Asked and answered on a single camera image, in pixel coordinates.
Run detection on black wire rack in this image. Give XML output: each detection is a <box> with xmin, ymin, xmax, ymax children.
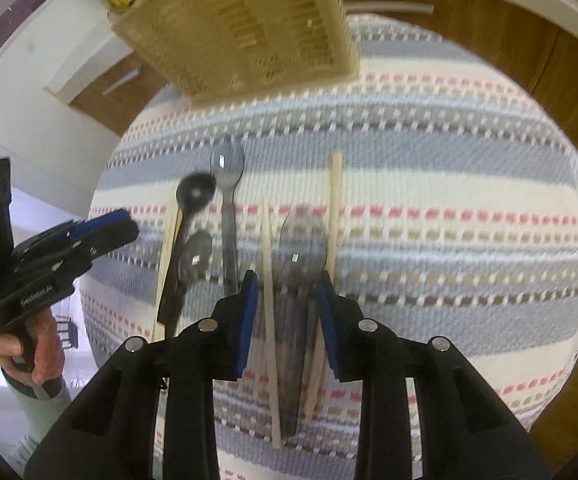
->
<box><xmin>55</xmin><ymin>314</ymin><xmax>80</xmax><ymax>351</ymax></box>

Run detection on beige plastic mesh basket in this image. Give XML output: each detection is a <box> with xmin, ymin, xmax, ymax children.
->
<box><xmin>107</xmin><ymin>0</ymin><xmax>361</xmax><ymax>107</ymax></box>

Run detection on person's left forearm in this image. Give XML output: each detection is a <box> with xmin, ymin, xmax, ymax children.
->
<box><xmin>0</xmin><ymin>367</ymin><xmax>72</xmax><ymax>443</ymax></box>

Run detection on wooden chopstick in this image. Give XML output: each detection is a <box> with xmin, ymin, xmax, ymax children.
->
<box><xmin>153</xmin><ymin>206</ymin><xmax>184</xmax><ymax>343</ymax></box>
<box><xmin>303</xmin><ymin>151</ymin><xmax>345</xmax><ymax>424</ymax></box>
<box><xmin>260</xmin><ymin>204</ymin><xmax>284</xmax><ymax>450</ymax></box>

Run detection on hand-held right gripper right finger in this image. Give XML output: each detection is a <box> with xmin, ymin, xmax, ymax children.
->
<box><xmin>315</xmin><ymin>270</ymin><xmax>552</xmax><ymax>480</ymax></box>

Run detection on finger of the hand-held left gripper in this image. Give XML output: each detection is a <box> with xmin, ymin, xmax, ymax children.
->
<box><xmin>85</xmin><ymin>223</ymin><xmax>140</xmax><ymax>262</ymax></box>
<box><xmin>71</xmin><ymin>209</ymin><xmax>133</xmax><ymax>242</ymax></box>

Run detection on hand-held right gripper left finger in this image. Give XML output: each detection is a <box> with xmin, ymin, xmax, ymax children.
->
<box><xmin>24</xmin><ymin>270</ymin><xmax>260</xmax><ymax>480</ymax></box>

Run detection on striped woven placemat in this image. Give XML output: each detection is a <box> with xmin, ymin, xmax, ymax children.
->
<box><xmin>78</xmin><ymin>12</ymin><xmax>578</xmax><ymax>480</ymax></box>

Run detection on large clear plastic spoon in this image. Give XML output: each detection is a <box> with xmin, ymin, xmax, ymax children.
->
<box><xmin>273</xmin><ymin>209</ymin><xmax>331</xmax><ymax>438</ymax></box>

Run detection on person's left hand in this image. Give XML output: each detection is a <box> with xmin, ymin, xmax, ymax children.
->
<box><xmin>0</xmin><ymin>306</ymin><xmax>66</xmax><ymax>387</ymax></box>

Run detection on small clear plastic spoon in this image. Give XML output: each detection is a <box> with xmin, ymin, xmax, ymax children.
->
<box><xmin>175</xmin><ymin>230</ymin><xmax>214</xmax><ymax>306</ymax></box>

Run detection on black plastic spoon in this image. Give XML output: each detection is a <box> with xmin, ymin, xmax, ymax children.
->
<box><xmin>157</xmin><ymin>172</ymin><xmax>218</xmax><ymax>339</ymax></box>

